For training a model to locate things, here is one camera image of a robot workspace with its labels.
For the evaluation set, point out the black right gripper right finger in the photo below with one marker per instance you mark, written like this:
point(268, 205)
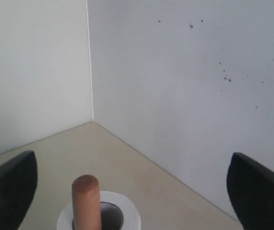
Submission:
point(250, 187)

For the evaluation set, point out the wooden paper towel holder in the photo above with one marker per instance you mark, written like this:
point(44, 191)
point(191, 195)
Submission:
point(85, 192)

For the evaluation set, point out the white printed paper towel roll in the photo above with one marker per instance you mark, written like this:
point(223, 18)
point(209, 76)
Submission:
point(117, 213)

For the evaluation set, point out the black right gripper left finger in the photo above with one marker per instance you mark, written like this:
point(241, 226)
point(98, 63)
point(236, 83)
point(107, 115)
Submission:
point(18, 183)

